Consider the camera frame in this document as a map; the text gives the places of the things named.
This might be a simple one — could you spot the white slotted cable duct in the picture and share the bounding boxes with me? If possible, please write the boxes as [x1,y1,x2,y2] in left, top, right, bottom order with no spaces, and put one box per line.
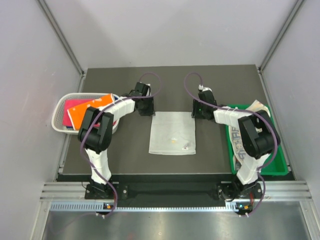
[50,201,249,213]

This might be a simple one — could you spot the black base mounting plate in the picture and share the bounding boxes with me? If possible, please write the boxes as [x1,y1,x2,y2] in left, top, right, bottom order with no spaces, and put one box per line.
[85,181,262,201]

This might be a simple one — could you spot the pink microfiber towel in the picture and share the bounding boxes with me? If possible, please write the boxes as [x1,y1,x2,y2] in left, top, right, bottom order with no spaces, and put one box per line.
[62,99,92,130]

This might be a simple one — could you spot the white letter print towel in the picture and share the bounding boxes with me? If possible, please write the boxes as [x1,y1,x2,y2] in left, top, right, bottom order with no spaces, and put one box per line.
[226,100,271,173]

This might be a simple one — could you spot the white perforated basket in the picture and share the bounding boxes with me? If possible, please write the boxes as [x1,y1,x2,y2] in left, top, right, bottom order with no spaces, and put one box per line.
[51,93,119,135]

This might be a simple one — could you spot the orange white patterned towel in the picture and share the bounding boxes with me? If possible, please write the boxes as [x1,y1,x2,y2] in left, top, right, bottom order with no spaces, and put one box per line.
[66,93,115,131]

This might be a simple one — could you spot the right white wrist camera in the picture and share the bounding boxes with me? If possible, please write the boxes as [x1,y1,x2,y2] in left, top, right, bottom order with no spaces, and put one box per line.
[198,85,212,92]

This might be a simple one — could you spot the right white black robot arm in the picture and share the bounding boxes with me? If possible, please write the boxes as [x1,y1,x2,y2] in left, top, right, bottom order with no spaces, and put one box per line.
[191,85,280,198]

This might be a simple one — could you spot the white waffle towel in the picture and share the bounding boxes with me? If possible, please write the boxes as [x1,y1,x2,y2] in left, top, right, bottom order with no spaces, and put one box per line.
[148,111,196,156]

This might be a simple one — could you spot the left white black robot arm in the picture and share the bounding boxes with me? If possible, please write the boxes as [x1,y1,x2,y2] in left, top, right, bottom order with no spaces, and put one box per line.
[77,82,155,199]

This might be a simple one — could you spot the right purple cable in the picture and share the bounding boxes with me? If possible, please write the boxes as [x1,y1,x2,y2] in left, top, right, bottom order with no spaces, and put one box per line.
[184,72,280,218]

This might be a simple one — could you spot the purple cable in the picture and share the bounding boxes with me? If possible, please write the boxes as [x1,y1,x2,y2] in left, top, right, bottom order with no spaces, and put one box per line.
[184,72,280,218]
[79,72,162,218]

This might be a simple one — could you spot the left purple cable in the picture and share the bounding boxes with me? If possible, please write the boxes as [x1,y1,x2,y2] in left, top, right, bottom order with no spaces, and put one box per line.
[79,72,162,218]

